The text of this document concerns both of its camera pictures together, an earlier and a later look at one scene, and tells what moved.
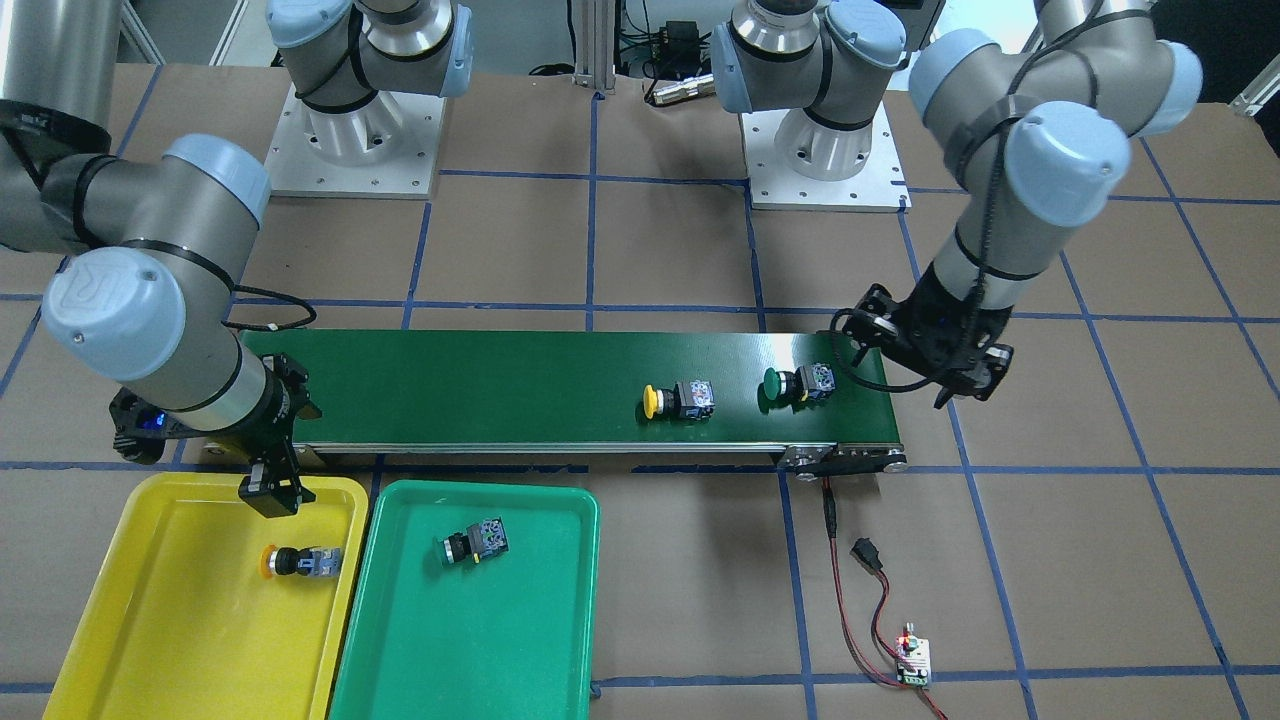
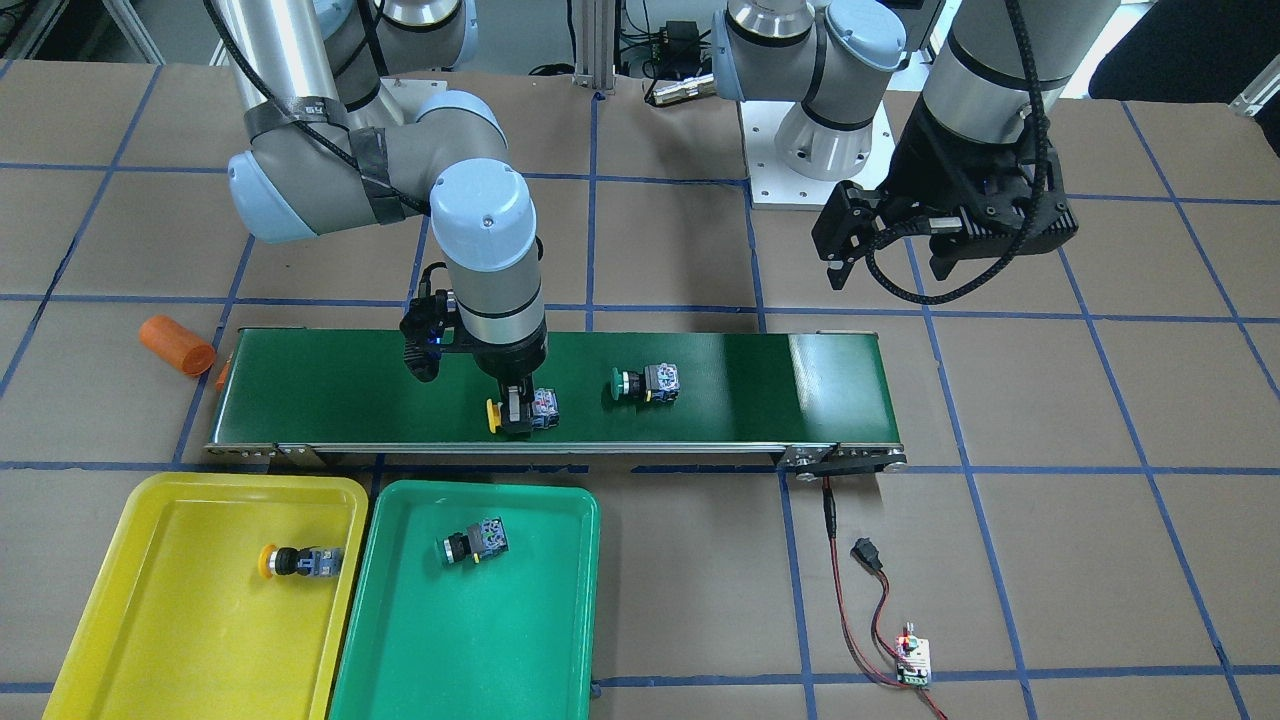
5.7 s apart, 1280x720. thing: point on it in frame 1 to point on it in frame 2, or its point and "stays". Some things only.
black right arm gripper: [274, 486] to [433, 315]
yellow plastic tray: [186, 625] stays
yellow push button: [691, 399] to [494, 415]
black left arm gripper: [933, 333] to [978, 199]
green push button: [809, 384] to [658, 382]
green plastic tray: [507, 637] stays
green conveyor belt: [805, 399] stays
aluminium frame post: [595, 45] stays
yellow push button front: [316, 561] stays
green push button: [479, 541] stays
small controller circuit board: [917, 651] stays
